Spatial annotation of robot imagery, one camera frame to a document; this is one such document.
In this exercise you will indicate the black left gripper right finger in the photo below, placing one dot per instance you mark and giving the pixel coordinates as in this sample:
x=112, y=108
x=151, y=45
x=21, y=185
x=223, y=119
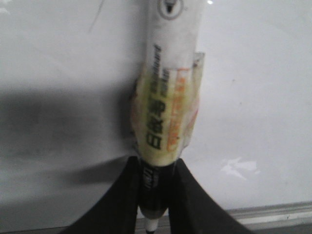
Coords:
x=193, y=211

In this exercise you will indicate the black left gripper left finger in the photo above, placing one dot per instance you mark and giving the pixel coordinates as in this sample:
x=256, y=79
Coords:
x=116, y=211

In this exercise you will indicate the white whiteboard with aluminium frame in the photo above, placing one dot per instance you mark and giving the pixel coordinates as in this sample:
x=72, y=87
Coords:
x=67, y=70

